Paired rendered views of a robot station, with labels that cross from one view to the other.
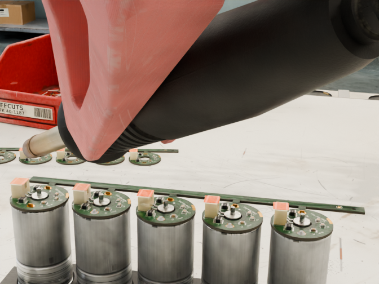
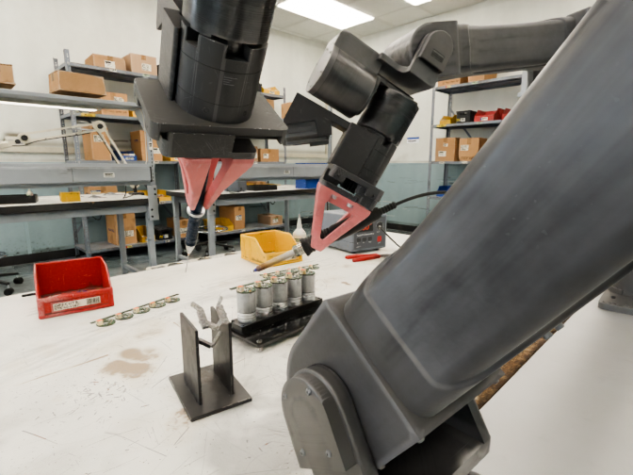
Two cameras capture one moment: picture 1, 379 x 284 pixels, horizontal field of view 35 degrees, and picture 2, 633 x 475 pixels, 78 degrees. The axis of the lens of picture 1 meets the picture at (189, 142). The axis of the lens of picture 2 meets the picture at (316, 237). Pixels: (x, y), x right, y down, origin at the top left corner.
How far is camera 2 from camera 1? 43 cm
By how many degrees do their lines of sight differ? 55
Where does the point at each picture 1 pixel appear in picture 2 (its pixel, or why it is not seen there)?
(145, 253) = (280, 294)
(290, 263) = (311, 282)
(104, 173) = (169, 308)
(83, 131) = (323, 244)
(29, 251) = (251, 306)
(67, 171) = (152, 314)
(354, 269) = not seen: hidden behind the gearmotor
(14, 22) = not seen: outside the picture
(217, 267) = (297, 290)
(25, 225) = (251, 298)
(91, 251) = (268, 299)
